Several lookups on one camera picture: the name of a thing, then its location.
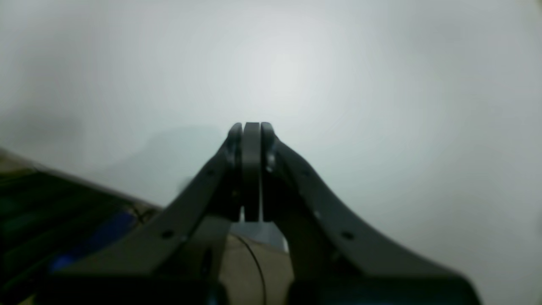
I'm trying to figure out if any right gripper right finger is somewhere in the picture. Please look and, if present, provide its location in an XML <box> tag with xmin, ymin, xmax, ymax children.
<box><xmin>258</xmin><ymin>122</ymin><xmax>481</xmax><ymax>305</ymax></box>

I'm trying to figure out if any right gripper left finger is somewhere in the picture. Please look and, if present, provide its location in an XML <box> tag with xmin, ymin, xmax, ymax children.
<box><xmin>36</xmin><ymin>123</ymin><xmax>252</xmax><ymax>305</ymax></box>

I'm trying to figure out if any dark equipment beyond table edge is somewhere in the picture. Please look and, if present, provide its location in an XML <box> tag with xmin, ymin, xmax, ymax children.
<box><xmin>1</xmin><ymin>149</ymin><xmax>160</xmax><ymax>305</ymax></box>

